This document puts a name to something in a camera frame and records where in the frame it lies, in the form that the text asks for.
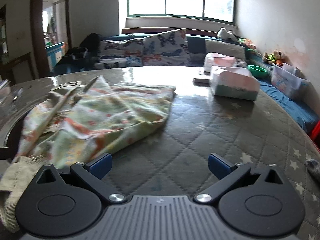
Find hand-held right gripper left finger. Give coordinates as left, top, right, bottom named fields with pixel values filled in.
left=34, top=152, right=127, bottom=204

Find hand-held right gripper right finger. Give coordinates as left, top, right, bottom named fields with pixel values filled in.
left=194, top=153, right=286, bottom=204

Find patterned corduroy children's garment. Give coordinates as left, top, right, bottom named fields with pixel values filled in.
left=0, top=75, right=177, bottom=233

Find pink tissue pack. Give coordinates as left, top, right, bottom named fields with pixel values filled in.
left=209, top=65, right=261, bottom=101
left=203, top=52, right=237, bottom=73

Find grey fuzzy slipper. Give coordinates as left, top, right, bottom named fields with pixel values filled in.
left=305, top=159, right=320, bottom=183

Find green plastic bowl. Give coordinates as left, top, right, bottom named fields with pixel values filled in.
left=247, top=65, right=268, bottom=78

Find red plastic stool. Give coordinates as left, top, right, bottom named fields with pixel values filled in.
left=309, top=119, right=320, bottom=141

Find folded butterfly print blanket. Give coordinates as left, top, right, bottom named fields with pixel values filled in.
left=94, top=54, right=143, bottom=70

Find clear plastic storage box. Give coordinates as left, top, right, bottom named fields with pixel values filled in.
left=271, top=63, right=310, bottom=100

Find black bag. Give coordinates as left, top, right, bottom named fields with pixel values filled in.
left=59, top=33, right=101, bottom=66

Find grey pillow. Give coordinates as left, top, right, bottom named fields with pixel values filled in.
left=205, top=39, right=247, bottom=67

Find small butterfly print cushion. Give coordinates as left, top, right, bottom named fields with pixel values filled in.
left=100, top=39, right=145, bottom=58

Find light blue cabinet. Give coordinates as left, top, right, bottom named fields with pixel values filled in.
left=46, top=42, right=66, bottom=71

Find brown green plush toys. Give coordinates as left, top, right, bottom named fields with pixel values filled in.
left=262, top=51, right=286, bottom=66

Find colourful plastic toys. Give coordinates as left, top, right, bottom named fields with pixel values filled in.
left=237, top=37, right=257, bottom=51

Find large butterfly print pillow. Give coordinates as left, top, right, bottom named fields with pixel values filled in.
left=142, top=29, right=190, bottom=67

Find white plush toy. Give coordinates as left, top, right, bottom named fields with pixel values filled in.
left=217, top=27, right=238, bottom=42

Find dark wooden door frame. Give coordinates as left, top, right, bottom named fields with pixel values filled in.
left=30, top=0, right=73, bottom=79

